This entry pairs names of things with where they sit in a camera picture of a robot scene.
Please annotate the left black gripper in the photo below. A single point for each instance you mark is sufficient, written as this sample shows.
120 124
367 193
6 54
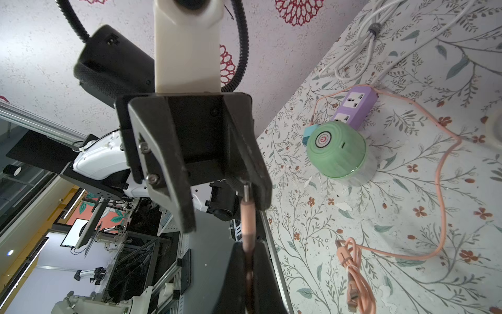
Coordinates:
172 140

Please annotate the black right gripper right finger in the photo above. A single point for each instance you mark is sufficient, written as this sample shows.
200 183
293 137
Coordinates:
266 296

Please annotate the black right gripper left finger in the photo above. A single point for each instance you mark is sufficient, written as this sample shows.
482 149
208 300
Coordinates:
232 297

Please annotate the light green meat grinder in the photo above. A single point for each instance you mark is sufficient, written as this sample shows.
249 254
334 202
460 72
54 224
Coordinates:
340 153

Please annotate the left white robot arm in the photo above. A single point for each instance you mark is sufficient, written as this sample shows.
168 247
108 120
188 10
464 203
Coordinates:
111 66

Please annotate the teal small charger adapter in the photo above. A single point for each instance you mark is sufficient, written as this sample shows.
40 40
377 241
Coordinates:
307 133

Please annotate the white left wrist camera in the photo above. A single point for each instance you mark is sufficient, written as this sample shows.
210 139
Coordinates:
187 47

